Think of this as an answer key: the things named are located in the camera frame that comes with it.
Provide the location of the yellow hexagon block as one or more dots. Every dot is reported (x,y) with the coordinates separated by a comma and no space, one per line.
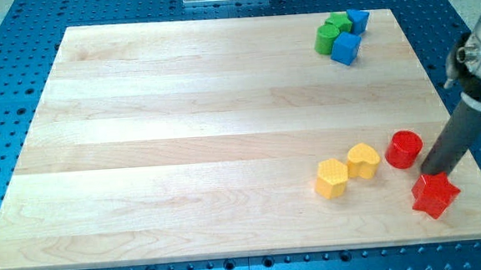
(332,177)

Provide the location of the red star block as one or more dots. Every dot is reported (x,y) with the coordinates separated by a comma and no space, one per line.
(433,194)

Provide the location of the blue triangle block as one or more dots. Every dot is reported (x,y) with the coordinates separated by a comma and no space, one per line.
(359,19)

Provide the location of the green cylinder block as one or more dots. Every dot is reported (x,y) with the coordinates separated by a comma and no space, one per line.
(326,34)

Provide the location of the green star block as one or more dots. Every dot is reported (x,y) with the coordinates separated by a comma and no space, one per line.
(341,21)

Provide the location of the yellow heart block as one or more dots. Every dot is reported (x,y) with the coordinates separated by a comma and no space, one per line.
(362,161)

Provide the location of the red cylinder block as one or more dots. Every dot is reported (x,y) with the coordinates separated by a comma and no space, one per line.
(403,149)

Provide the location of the light wooden board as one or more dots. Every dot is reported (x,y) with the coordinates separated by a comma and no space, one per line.
(179,141)

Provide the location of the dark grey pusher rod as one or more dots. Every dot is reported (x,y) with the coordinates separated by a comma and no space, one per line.
(457,136)

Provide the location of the blue cube block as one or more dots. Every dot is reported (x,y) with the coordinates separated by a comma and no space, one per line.
(345,48)

